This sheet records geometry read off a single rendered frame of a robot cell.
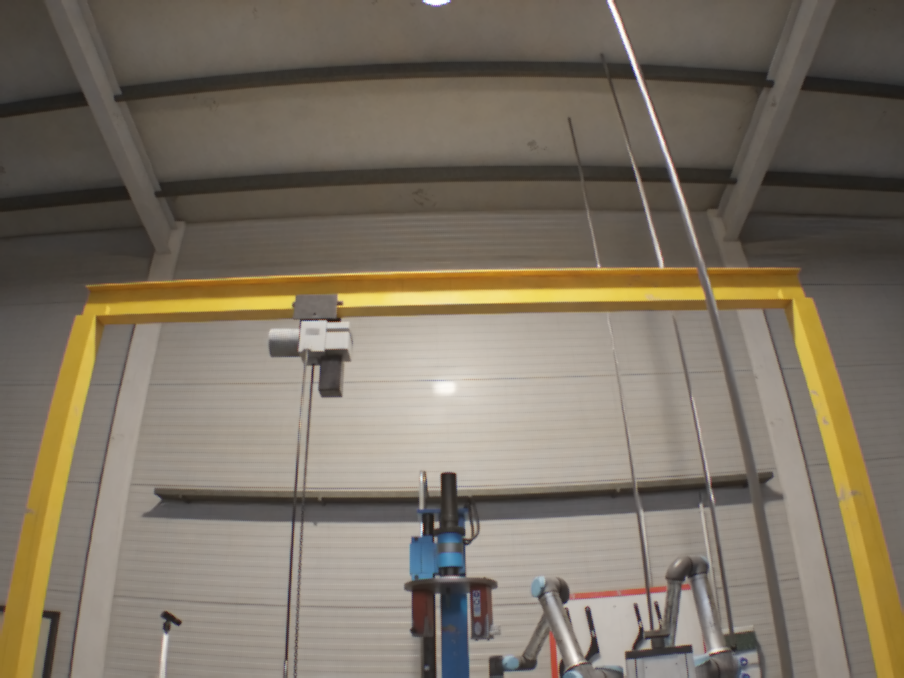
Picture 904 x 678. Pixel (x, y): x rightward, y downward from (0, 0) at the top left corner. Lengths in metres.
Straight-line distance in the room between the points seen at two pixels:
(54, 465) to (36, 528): 0.42
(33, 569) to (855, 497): 5.04
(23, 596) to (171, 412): 3.37
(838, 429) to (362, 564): 4.16
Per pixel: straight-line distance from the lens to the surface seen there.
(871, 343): 8.52
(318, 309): 4.25
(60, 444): 4.51
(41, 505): 4.43
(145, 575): 6.73
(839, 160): 8.91
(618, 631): 6.15
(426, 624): 4.02
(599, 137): 7.47
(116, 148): 7.32
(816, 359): 4.69
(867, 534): 4.39
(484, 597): 3.90
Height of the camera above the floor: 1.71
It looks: 30 degrees up
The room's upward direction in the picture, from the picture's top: 1 degrees counter-clockwise
